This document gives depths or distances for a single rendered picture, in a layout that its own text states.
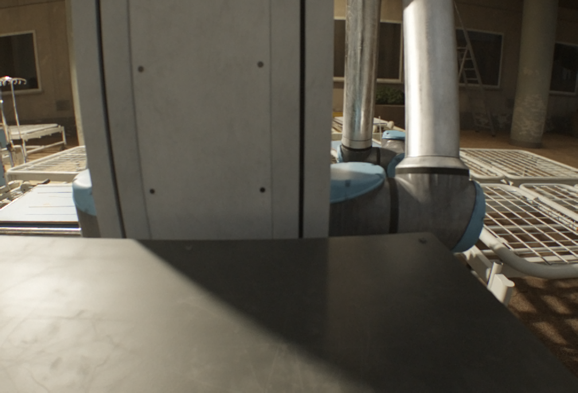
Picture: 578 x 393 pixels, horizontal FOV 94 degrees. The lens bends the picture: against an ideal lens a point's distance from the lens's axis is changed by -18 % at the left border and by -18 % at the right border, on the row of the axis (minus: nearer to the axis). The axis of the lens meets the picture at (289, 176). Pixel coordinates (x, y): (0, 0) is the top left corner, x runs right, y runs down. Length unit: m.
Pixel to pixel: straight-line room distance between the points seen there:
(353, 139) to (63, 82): 7.78
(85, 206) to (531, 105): 6.81
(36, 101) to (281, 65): 8.44
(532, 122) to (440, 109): 6.32
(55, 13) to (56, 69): 1.20
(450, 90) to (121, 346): 0.64
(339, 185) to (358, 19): 0.43
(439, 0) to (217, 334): 0.70
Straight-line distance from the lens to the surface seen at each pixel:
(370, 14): 0.83
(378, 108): 6.22
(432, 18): 0.73
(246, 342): 0.24
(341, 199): 0.57
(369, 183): 0.58
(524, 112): 6.95
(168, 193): 0.47
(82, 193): 0.66
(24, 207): 1.60
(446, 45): 0.72
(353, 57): 0.85
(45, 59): 8.59
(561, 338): 1.81
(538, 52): 6.97
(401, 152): 0.96
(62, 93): 8.36
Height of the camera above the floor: 1.01
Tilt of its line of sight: 16 degrees down
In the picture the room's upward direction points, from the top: straight up
